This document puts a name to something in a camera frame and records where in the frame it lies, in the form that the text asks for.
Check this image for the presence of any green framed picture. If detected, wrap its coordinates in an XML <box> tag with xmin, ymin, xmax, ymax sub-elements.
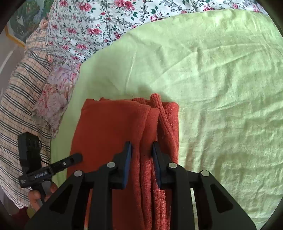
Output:
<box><xmin>4</xmin><ymin>0</ymin><xmax>54</xmax><ymax>47</ymax></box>

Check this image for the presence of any white red floral bedspread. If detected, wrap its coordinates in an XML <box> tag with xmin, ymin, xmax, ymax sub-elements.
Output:
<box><xmin>40</xmin><ymin>0</ymin><xmax>267</xmax><ymax>63</ymax></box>

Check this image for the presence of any plaid checked blanket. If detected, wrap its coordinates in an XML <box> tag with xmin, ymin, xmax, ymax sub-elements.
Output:
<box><xmin>1</xmin><ymin>28</ymin><xmax>53</xmax><ymax>208</ymax></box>

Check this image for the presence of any dark red sleeve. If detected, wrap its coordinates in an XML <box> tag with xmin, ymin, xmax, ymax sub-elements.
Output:
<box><xmin>11</xmin><ymin>206</ymin><xmax>35</xmax><ymax>229</ymax></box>

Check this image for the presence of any person's left hand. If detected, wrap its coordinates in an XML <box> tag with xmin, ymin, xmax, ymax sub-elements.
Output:
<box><xmin>28</xmin><ymin>183</ymin><xmax>58</xmax><ymax>211</ymax></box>

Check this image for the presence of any light green bed sheet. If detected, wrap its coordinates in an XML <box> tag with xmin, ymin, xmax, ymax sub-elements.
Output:
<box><xmin>51</xmin><ymin>10</ymin><xmax>282</xmax><ymax>229</ymax></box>

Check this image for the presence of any rust orange knitted sweater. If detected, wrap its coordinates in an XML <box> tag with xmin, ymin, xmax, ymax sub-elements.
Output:
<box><xmin>67</xmin><ymin>93</ymin><xmax>179</xmax><ymax>229</ymax></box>

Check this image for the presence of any pink floral pillow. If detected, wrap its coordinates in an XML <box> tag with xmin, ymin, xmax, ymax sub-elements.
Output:
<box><xmin>32</xmin><ymin>63</ymin><xmax>80</xmax><ymax>138</ymax></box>

